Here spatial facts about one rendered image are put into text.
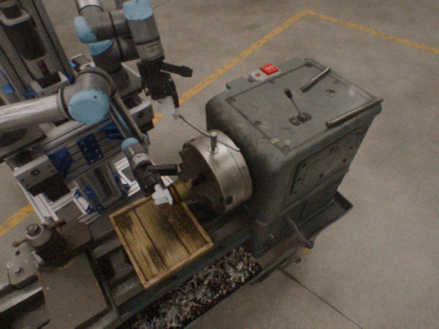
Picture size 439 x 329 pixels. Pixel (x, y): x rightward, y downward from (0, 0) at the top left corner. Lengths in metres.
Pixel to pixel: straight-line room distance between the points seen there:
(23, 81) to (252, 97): 0.97
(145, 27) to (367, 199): 2.17
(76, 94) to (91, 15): 0.23
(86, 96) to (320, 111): 0.83
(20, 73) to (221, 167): 0.95
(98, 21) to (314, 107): 0.80
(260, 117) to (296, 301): 1.33
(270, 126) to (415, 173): 2.05
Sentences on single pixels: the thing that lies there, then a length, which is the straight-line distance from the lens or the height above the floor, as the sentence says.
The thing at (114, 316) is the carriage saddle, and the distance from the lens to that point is 1.18.
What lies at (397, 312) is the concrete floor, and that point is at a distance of 2.33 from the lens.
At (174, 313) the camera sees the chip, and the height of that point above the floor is 0.58.
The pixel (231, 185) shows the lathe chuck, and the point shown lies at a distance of 1.06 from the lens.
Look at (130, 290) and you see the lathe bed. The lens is 1.25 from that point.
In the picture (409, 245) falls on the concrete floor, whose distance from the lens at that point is 2.58.
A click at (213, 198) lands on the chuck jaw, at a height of 1.12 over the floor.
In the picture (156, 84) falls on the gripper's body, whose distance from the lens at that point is 0.95.
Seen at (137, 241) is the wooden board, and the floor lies 0.88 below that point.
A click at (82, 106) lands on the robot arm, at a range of 1.06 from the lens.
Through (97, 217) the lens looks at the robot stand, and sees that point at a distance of 2.23.
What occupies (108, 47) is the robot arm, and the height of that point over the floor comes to 1.37.
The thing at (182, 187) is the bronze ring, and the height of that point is 1.12.
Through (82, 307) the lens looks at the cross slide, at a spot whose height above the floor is 0.97.
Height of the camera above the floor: 2.02
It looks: 50 degrees down
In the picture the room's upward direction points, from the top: 1 degrees counter-clockwise
